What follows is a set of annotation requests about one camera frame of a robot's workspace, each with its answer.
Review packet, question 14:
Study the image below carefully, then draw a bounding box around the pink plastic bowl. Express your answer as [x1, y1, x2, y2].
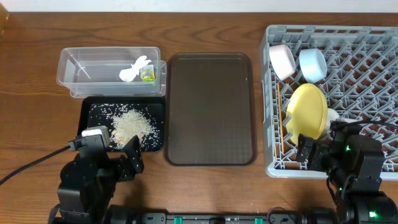
[269, 44, 295, 80]

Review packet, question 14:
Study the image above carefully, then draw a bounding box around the yellow plastic plate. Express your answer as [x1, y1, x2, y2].
[286, 83, 328, 145]

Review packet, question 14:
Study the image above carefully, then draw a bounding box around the black food waste tray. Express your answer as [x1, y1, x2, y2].
[78, 96, 165, 152]

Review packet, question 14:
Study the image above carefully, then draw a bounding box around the black rail with green clips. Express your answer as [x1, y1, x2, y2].
[141, 207, 303, 224]

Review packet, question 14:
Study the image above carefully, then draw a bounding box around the silver green snack wrapper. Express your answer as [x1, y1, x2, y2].
[140, 65, 156, 82]

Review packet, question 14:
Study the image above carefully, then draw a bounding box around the white green plastic cup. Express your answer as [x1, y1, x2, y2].
[320, 108, 340, 138]

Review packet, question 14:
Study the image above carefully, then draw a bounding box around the white paper napkin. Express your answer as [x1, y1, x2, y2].
[119, 55, 152, 82]

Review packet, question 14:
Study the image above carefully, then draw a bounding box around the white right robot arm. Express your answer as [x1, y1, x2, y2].
[296, 123, 397, 223]

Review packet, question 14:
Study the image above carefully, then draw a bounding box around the grey plastic dishwasher rack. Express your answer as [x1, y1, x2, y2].
[259, 25, 397, 180]

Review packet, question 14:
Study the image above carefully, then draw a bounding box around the leftover white rice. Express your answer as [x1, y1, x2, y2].
[87, 103, 164, 152]

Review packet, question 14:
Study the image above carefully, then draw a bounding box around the light blue plastic bowl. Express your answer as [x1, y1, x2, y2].
[299, 49, 327, 83]

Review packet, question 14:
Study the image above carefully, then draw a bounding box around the clear plastic waste bin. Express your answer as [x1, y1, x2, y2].
[57, 47, 167, 98]

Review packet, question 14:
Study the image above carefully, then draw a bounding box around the dark brown serving tray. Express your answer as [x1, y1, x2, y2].
[164, 53, 257, 166]

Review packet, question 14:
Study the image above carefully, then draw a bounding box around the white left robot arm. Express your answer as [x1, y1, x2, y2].
[48, 134, 144, 223]

